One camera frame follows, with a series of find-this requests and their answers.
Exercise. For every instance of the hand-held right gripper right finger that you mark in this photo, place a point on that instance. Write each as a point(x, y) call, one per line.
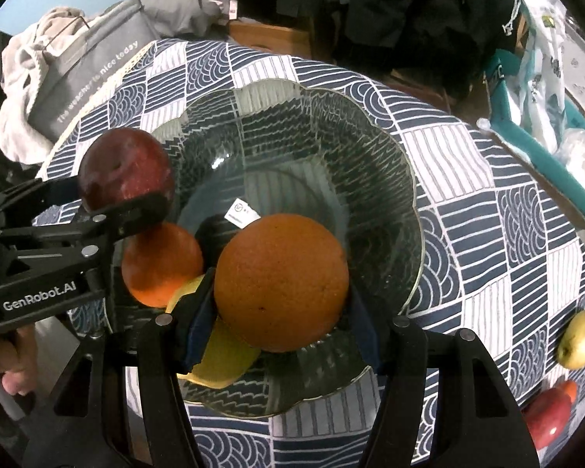
point(365, 334)

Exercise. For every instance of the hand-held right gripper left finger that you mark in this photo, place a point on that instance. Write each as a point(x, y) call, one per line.
point(200, 324)

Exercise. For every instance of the teal plastic basket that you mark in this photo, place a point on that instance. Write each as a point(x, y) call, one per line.
point(521, 141)

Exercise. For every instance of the ribbed glass bowl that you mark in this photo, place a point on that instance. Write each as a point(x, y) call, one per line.
point(297, 156)

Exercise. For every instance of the yellow apple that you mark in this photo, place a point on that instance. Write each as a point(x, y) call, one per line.
point(224, 356)

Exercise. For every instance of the navy white patterned tablecloth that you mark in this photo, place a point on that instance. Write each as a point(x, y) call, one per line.
point(468, 253)

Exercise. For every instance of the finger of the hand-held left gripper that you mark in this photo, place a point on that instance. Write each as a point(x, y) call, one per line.
point(39, 197)
point(131, 214)

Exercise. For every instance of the grey tote bag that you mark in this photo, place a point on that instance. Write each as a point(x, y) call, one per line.
point(87, 73)

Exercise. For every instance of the wooden drawer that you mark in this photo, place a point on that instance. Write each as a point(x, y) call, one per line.
point(273, 36)

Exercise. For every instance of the grey clothes pile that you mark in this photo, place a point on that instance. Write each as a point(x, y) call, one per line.
point(185, 9)

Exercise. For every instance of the black hooded coat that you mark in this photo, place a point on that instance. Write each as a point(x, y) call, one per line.
point(409, 14)

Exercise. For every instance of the person's left hand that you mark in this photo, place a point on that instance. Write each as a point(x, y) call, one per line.
point(9, 356)

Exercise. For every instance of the red apple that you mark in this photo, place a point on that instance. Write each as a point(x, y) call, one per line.
point(546, 419)
point(122, 165)

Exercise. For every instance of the clear plastic bag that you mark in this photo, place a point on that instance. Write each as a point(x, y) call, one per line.
point(582, 156)

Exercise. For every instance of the white printed plastic bag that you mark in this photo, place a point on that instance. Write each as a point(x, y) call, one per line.
point(546, 48)

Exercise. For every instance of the small orange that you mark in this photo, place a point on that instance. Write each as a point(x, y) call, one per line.
point(569, 389)

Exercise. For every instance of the large orange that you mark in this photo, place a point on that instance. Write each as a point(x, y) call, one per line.
point(278, 282)

